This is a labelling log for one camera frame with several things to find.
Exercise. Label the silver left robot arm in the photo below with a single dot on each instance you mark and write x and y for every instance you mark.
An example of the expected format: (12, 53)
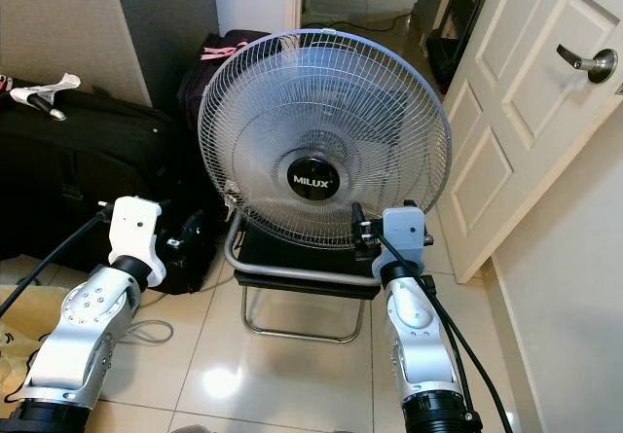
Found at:
(88, 326)

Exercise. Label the yellow cartoon egg blanket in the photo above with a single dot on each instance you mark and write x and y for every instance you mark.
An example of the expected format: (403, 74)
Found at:
(24, 355)

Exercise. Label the dark upright suitcase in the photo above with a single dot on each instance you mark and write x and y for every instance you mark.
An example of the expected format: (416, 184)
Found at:
(198, 92)

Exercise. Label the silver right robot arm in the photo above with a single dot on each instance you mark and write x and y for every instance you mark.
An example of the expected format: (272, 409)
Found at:
(414, 336)

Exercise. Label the white cloth luggage tag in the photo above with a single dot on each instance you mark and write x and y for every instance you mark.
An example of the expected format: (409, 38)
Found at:
(49, 89)

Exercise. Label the pink luggage ribbon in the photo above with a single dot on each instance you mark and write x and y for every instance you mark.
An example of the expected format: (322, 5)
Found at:
(216, 54)

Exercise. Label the grey fabric partition panel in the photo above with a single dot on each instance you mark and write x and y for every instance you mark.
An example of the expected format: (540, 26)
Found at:
(68, 34)

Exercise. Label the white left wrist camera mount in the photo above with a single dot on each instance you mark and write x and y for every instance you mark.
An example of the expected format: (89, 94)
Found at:
(134, 234)

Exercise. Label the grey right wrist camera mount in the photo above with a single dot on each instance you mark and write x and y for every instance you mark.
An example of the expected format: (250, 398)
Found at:
(404, 234)

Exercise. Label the large black suitcase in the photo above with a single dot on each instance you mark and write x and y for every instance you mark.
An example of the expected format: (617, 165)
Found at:
(58, 190)

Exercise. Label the grey MILUX pedestal fan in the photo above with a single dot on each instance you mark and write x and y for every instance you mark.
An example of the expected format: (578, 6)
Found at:
(313, 180)

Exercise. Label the white panelled door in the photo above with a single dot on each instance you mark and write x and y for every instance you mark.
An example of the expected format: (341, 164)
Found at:
(506, 112)

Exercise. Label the black metal frame chair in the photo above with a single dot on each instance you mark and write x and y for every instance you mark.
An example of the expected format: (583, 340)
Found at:
(302, 261)

